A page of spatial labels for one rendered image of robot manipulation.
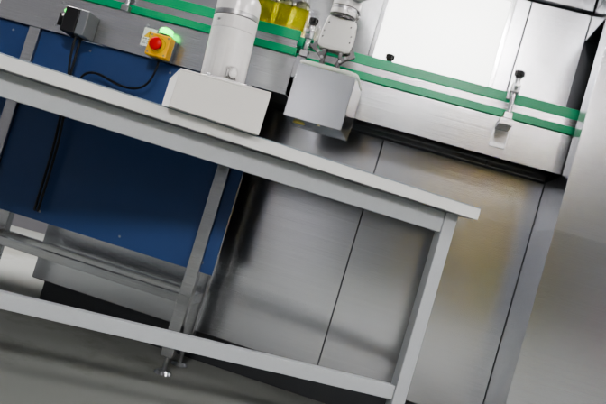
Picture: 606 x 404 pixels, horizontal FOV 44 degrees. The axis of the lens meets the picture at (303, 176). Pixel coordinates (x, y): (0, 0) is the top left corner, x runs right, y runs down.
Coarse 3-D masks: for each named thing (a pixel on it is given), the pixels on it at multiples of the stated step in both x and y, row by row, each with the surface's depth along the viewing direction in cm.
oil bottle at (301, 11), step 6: (294, 6) 245; (300, 6) 244; (306, 6) 244; (294, 12) 244; (300, 12) 244; (306, 12) 244; (294, 18) 244; (300, 18) 244; (306, 18) 244; (288, 24) 244; (294, 24) 244; (300, 24) 244; (306, 24) 246; (300, 30) 244
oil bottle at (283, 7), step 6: (282, 0) 245; (288, 0) 245; (276, 6) 245; (282, 6) 245; (288, 6) 245; (276, 12) 245; (282, 12) 245; (288, 12) 245; (276, 18) 245; (282, 18) 245; (288, 18) 245; (282, 24) 244
